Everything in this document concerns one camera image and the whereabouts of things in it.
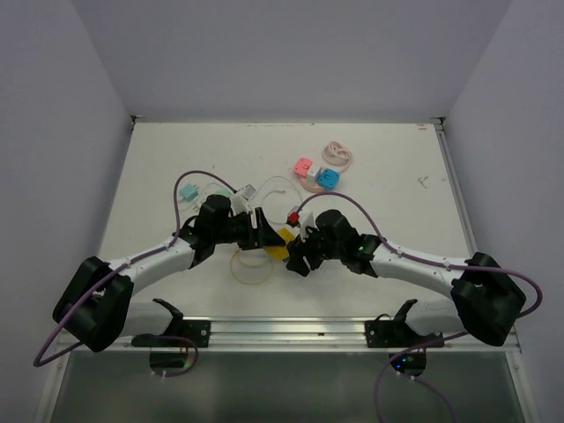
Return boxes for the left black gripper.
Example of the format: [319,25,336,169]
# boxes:
[212,206,284,250]

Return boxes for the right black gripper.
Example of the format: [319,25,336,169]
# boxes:
[286,220,344,277]

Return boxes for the yellow socket cube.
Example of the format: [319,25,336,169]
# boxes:
[264,228,295,262]

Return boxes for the pink socket cube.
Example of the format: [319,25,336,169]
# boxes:
[293,157,313,178]

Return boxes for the teal charger plug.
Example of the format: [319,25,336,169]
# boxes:
[178,183,199,202]

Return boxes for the green plug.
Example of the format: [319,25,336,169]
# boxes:
[215,189,233,197]

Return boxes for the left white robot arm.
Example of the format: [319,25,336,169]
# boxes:
[53,195,285,353]

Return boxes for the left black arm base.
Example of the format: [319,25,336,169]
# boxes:
[122,299,212,348]

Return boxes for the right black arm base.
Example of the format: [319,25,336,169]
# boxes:
[364,300,444,348]

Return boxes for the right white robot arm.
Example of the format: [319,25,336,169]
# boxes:
[286,210,525,346]

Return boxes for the blue socket cube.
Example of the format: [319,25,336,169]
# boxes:
[316,168,340,190]

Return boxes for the white adapter between cubes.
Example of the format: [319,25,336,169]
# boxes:
[306,164,323,184]

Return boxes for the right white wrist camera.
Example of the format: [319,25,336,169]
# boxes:
[286,207,315,240]

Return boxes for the yellow cable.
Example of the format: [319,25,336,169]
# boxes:
[231,249,274,286]

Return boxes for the pink coiled cable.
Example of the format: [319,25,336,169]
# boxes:
[322,140,356,167]

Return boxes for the aluminium front rail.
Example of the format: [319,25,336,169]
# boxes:
[56,315,523,353]

